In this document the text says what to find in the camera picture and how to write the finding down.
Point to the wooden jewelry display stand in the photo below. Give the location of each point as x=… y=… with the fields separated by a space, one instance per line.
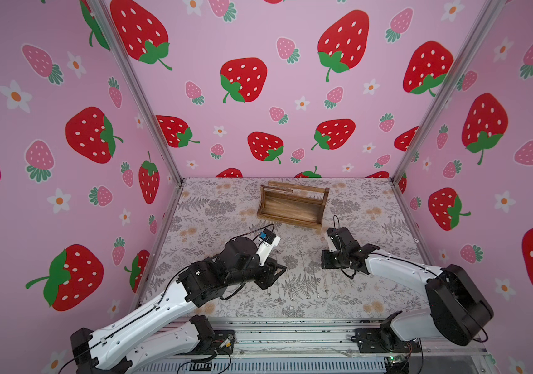
x=298 y=205

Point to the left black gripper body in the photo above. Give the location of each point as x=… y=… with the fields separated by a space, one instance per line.
x=262 y=276

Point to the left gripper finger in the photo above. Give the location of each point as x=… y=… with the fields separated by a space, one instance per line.
x=271 y=263
x=279 y=270

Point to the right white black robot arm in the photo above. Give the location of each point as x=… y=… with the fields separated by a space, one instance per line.
x=456 y=311

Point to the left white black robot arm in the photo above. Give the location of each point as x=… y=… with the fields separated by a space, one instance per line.
x=138 y=339

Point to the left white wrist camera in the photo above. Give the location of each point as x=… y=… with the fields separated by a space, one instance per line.
x=269 y=240

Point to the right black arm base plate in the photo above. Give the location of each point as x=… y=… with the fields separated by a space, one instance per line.
x=371 y=341

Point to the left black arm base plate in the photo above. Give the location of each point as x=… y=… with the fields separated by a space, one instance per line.
x=219 y=340

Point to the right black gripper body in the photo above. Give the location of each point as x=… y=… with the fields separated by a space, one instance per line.
x=334 y=259

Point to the aluminium rail frame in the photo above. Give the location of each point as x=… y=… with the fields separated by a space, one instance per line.
x=332 y=338

